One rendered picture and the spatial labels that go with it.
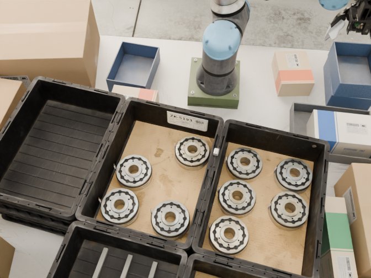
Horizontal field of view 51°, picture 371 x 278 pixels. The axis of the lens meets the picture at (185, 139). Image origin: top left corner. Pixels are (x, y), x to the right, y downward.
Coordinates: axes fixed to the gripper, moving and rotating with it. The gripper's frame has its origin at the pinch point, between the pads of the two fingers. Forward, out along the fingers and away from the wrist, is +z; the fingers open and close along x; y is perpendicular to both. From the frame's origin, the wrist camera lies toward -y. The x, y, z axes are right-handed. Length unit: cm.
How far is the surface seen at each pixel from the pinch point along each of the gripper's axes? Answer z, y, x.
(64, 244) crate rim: -3, 76, -74
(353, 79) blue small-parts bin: 17.4, 1.8, 6.4
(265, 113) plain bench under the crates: 22.6, 15.3, -24.1
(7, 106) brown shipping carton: 1, 34, -107
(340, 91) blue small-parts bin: 14.5, 9.9, 0.6
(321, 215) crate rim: 0, 62, -13
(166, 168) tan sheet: 7, 48, -55
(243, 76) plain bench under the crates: 22.0, -1.4, -32.7
